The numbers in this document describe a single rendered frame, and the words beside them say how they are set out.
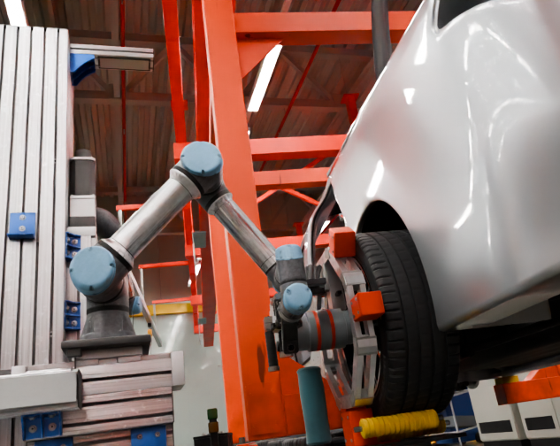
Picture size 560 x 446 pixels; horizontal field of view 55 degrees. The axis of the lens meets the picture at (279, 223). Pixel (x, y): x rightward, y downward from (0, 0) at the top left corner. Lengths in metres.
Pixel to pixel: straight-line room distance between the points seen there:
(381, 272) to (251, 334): 0.84
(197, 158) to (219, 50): 1.56
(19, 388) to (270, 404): 1.19
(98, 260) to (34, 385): 0.32
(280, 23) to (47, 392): 2.40
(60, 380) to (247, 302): 1.17
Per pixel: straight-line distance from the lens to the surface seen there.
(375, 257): 1.75
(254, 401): 2.33
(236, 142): 2.71
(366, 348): 1.69
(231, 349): 4.31
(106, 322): 1.54
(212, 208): 1.65
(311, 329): 1.86
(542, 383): 5.05
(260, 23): 3.21
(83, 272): 1.45
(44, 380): 1.41
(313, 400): 1.98
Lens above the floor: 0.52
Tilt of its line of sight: 21 degrees up
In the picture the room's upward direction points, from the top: 8 degrees counter-clockwise
